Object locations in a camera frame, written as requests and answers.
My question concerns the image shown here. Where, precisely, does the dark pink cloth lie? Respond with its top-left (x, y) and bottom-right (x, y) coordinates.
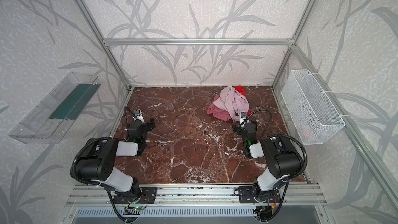
top-left (206, 95), bottom-right (231, 121)

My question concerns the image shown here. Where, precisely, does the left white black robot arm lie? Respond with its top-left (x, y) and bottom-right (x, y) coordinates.
top-left (70, 119), bottom-right (157, 205)

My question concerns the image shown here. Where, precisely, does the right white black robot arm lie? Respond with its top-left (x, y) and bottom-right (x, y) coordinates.
top-left (232, 121), bottom-right (308, 207)

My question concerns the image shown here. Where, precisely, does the light lilac cloth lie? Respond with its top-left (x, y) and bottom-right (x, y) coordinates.
top-left (214, 86), bottom-right (249, 121)

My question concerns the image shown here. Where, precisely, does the red cloth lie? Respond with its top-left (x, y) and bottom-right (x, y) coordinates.
top-left (234, 86), bottom-right (251, 115)

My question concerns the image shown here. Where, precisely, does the pink item in basket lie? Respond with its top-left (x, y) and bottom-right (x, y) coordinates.
top-left (301, 125), bottom-right (315, 141)

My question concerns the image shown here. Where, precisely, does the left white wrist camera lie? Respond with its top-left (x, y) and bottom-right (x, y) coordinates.
top-left (133, 110), bottom-right (145, 122)

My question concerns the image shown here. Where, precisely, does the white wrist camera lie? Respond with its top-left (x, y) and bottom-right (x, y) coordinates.
top-left (133, 110), bottom-right (145, 122)
top-left (240, 112), bottom-right (248, 124)

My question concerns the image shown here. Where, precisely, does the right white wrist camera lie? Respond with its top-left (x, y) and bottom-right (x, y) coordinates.
top-left (240, 112), bottom-right (248, 124)

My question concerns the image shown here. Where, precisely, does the white wire mesh basket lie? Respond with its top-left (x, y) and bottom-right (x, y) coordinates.
top-left (282, 69), bottom-right (346, 145)

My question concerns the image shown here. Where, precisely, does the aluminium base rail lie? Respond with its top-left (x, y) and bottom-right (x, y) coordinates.
top-left (65, 183), bottom-right (327, 207)

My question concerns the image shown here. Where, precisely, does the clear plastic wall bin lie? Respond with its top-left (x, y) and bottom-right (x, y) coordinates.
top-left (9, 72), bottom-right (101, 144)

